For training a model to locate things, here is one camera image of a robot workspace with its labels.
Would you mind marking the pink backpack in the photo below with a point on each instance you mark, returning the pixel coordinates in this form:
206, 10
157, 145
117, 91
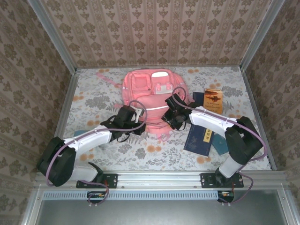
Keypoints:
154, 100

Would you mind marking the small dark blue book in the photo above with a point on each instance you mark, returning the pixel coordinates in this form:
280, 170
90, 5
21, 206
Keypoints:
198, 97

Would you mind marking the large blue book yellow label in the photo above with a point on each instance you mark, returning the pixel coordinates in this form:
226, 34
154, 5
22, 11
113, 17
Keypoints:
197, 143

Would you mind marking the orange paperback book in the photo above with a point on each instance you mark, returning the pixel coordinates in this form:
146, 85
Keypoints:
213, 100

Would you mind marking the teal snap pouch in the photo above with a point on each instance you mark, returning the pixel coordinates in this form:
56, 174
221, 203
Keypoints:
219, 144

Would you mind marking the light blue pencil case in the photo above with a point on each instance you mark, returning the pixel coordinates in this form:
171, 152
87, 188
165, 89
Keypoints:
79, 134

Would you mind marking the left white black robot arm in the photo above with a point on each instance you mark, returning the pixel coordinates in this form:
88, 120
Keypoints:
91, 138

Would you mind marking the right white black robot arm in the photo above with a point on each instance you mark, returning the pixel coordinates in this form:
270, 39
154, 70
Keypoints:
211, 119

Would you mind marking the floral tablecloth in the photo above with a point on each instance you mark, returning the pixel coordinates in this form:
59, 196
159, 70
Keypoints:
164, 152

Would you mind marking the black wiring port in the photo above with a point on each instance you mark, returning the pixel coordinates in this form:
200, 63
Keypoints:
226, 195
93, 196

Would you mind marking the grey metal panel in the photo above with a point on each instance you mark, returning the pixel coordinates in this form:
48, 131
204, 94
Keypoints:
159, 213

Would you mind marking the aluminium back frame rail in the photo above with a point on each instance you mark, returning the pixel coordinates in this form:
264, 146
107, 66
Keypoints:
211, 65

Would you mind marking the aluminium front frame rail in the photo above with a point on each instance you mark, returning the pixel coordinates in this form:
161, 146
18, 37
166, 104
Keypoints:
159, 179

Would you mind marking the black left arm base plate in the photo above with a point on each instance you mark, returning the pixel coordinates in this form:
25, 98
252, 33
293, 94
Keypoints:
112, 180

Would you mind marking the aluminium side frame rail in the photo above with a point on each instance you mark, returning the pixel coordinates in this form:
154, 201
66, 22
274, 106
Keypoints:
69, 89
250, 93

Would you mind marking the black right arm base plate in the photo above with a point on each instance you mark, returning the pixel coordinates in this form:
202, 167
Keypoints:
206, 180

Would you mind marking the aluminium frame post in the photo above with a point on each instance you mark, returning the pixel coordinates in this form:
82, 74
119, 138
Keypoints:
260, 35
53, 35

